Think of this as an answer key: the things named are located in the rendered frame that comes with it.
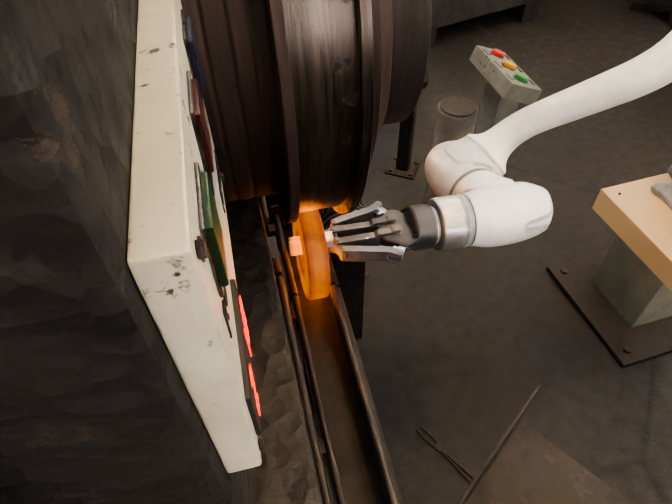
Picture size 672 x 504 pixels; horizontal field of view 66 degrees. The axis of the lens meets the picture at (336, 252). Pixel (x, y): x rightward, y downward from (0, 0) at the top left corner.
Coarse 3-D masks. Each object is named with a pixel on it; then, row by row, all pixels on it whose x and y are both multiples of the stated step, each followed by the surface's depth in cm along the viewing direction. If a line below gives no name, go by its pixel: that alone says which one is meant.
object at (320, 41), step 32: (288, 0) 37; (320, 0) 37; (352, 0) 38; (288, 32) 38; (320, 32) 38; (352, 32) 39; (320, 64) 39; (352, 64) 40; (320, 96) 41; (352, 96) 41; (320, 128) 43; (352, 128) 44; (320, 160) 46; (352, 160) 47; (320, 192) 51; (352, 192) 51
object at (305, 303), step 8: (288, 232) 98; (288, 248) 95; (280, 256) 94; (296, 264) 92; (296, 272) 91; (296, 280) 90; (304, 296) 87; (328, 296) 87; (304, 304) 86; (312, 304) 86; (320, 304) 86
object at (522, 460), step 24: (528, 432) 76; (504, 456) 74; (528, 456) 74; (552, 456) 74; (480, 480) 72; (504, 480) 72; (528, 480) 72; (552, 480) 72; (576, 480) 72; (600, 480) 72
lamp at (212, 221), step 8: (208, 176) 22; (208, 184) 21; (208, 192) 21; (208, 200) 21; (208, 208) 20; (216, 208) 23; (208, 216) 20; (216, 216) 22; (208, 224) 20; (216, 224) 21; (208, 232) 20; (216, 232) 20; (216, 240) 20; (216, 248) 20; (224, 248) 23; (216, 256) 21; (224, 256) 22; (216, 264) 21; (224, 264) 22; (224, 272) 21; (224, 280) 22
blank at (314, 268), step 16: (304, 224) 76; (320, 224) 76; (304, 240) 75; (320, 240) 75; (304, 256) 77; (320, 256) 75; (304, 272) 81; (320, 272) 76; (304, 288) 84; (320, 288) 78
